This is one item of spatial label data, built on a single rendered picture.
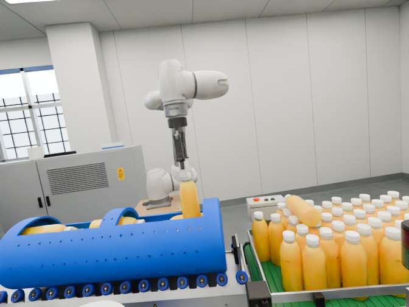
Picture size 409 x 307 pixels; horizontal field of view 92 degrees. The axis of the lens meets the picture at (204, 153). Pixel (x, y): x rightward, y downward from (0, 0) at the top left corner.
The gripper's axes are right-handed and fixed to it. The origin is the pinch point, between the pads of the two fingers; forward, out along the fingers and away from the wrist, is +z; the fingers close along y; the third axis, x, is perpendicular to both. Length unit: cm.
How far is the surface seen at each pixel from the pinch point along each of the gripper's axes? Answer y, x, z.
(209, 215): 6.7, 8.2, 17.5
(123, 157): -148, -96, 3
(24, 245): 10, -63, 20
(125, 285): 9, -28, 41
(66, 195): -138, -168, 39
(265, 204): -26, 36, 29
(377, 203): -9, 80, 27
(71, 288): 8, -50, 41
